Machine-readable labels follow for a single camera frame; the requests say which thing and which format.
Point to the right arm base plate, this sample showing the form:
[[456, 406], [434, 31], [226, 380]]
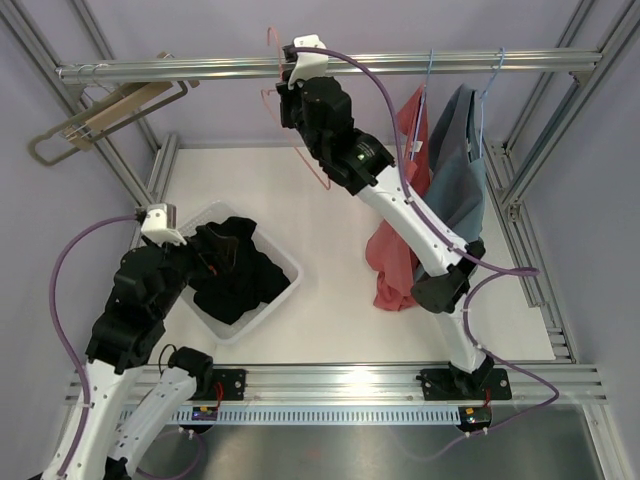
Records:
[[439, 384]]

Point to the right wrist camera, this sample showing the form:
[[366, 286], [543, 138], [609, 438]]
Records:
[[305, 65]]

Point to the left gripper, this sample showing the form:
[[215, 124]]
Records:
[[220, 257]]

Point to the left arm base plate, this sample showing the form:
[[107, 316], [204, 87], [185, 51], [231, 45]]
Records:
[[221, 384]]

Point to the light blue wire hanger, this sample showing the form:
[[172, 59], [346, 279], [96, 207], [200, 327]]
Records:
[[416, 144]]

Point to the blue t shirt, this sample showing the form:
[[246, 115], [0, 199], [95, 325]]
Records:
[[457, 194]]

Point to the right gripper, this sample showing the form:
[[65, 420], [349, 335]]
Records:
[[286, 97]]

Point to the white laundry basket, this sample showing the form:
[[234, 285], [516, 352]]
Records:
[[230, 334]]

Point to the white slotted cable duct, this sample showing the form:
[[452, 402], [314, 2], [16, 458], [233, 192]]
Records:
[[319, 415]]

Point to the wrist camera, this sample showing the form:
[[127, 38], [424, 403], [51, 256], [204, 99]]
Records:
[[158, 224], [305, 65]]

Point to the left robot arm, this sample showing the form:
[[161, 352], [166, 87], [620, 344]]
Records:
[[97, 443]]

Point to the red t shirt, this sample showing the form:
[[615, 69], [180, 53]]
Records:
[[386, 252]]

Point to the black t shirt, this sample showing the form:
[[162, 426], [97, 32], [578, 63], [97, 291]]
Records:
[[256, 280]]

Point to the aluminium hanging rail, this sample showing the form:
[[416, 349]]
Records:
[[105, 72]]

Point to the front aluminium rail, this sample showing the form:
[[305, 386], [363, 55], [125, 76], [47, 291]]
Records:
[[398, 384]]

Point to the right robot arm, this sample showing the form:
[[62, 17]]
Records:
[[321, 112]]

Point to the wooden hanger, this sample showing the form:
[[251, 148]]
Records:
[[127, 104]]

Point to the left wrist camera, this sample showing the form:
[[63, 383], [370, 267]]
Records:
[[158, 224]]

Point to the olive flat hanger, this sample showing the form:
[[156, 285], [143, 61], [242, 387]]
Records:
[[50, 148]]

